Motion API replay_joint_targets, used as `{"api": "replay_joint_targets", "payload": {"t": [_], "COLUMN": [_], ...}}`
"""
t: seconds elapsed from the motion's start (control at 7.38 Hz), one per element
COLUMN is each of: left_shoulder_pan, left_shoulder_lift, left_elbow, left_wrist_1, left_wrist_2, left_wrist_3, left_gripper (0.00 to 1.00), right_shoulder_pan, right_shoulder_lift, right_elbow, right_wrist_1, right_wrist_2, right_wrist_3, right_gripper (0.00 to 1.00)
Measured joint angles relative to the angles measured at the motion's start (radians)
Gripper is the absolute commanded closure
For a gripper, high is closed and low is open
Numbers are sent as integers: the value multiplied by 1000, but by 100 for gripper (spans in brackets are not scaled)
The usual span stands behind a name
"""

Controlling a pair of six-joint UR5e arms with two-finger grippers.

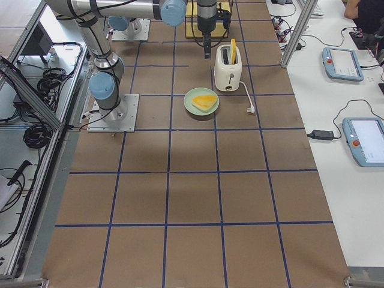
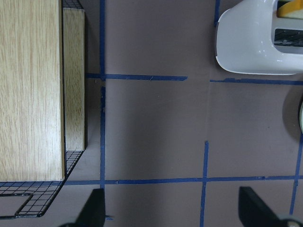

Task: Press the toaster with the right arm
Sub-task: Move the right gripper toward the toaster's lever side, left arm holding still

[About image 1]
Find person at desk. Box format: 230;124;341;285
344;0;383;34

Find white power cord with plug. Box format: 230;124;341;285
238;81;256;115

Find green plate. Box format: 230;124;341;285
184;88;219;116

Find teach pendant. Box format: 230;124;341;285
322;47;364;82
343;118;383;167

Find white toaster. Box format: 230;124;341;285
214;44;242;92

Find triangular bread on plate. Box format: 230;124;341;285
191;95;218;112

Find black power adapter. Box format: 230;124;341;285
307;130;335;140

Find coiled black cables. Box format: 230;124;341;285
23;122;50;150

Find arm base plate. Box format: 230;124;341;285
86;94;139;133
112;19;151;42

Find near teach pendant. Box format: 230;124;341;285
343;118;383;167

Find black wire basket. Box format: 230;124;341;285
184;1;233;39

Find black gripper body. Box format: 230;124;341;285
197;10;231;35

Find bread slice in toaster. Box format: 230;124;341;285
230;38;236;65

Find far teach pendant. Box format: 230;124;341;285
322;47;364;82

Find aluminium frame post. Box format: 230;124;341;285
280;0;317;68

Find wooden box in basket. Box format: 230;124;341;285
185;1;233;40

